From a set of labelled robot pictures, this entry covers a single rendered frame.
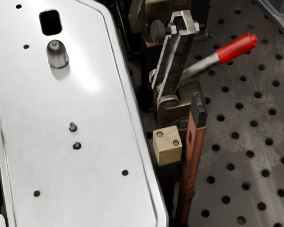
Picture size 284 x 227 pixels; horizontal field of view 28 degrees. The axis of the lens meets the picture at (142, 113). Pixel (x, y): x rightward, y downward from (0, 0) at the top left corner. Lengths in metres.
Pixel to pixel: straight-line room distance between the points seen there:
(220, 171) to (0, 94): 0.48
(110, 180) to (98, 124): 0.09
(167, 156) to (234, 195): 0.37
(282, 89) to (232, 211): 0.30
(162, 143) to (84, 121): 0.15
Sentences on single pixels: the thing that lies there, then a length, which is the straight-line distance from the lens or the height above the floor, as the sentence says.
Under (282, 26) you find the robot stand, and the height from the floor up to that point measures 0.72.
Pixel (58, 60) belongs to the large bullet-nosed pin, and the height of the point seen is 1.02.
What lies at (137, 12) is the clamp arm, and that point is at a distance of 0.93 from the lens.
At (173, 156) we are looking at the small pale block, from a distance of 0.80.
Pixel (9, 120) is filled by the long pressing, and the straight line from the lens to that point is 0.89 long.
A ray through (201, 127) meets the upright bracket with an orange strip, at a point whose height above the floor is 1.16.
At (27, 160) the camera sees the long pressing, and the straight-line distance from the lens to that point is 0.85.
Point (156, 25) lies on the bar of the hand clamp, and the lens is 0.68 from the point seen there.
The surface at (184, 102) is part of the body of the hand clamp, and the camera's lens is 0.82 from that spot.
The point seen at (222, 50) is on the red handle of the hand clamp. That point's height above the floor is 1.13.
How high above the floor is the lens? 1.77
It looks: 63 degrees down
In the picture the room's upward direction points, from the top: 2 degrees counter-clockwise
